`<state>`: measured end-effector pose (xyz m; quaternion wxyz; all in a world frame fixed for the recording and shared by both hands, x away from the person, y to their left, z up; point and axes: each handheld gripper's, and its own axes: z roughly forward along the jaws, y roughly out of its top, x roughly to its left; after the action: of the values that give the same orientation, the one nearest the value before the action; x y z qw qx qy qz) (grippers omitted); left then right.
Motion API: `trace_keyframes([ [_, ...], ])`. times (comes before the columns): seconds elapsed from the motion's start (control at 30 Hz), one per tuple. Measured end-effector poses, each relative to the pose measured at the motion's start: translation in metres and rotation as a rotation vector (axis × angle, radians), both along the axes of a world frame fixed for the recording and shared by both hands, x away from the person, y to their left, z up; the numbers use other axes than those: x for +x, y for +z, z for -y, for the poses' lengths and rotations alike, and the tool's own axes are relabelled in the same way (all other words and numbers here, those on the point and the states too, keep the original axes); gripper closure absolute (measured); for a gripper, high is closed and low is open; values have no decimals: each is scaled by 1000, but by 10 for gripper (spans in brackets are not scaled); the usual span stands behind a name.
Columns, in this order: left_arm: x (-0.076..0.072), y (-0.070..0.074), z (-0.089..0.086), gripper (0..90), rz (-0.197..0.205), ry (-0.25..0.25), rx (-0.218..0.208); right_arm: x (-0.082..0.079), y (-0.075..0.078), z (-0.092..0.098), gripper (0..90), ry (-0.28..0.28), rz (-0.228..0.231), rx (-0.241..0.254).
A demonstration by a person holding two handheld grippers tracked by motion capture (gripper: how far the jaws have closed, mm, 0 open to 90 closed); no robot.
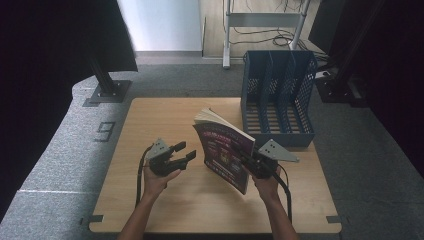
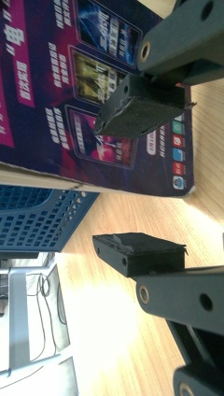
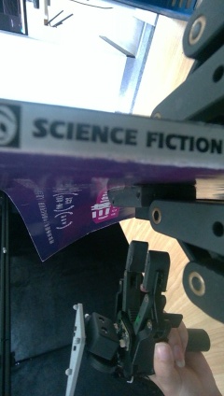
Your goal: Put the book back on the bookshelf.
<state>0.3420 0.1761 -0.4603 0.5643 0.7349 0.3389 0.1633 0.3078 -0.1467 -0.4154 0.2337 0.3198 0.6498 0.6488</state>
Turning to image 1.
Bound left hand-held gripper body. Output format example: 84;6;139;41
145;137;184;178

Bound black curtain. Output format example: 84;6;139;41
0;0;139;222

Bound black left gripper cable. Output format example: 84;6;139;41
135;145;154;208

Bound blue plastic file rack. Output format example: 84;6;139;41
240;49;318;149

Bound black floor cable bundle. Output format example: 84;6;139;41
229;0;330;63

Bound purple paperback book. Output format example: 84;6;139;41
192;107;257;196

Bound person's right hand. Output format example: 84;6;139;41
250;165;283;202

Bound black post with base plate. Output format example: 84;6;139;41
87;56;133;105

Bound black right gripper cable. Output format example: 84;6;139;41
273;164;294;224

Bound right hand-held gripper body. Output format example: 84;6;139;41
247;138;300;180

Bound white metal stand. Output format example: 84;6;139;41
222;0;312;70

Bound person's left hand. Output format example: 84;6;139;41
142;164;183;202

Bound black stand with base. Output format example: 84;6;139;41
314;0;389;105

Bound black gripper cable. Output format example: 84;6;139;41
273;164;294;224
135;145;154;208

